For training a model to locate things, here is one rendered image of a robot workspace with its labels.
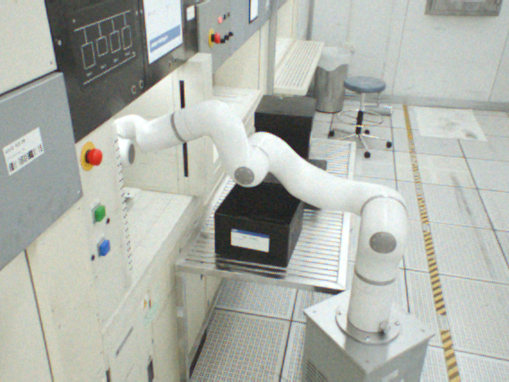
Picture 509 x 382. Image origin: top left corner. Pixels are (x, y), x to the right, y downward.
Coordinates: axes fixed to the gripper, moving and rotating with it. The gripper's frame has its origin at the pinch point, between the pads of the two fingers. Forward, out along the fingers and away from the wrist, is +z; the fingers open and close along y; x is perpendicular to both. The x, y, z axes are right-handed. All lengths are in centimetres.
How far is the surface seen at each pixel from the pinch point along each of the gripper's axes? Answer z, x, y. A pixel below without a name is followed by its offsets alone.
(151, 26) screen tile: -38, 35, 8
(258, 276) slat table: -70, -46, 5
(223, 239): -56, -39, 15
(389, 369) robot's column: -110, -52, -25
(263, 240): -71, -36, 12
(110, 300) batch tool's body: -33, -30, -31
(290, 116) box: -77, -20, 98
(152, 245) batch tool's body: -34.3, -34.5, 3.1
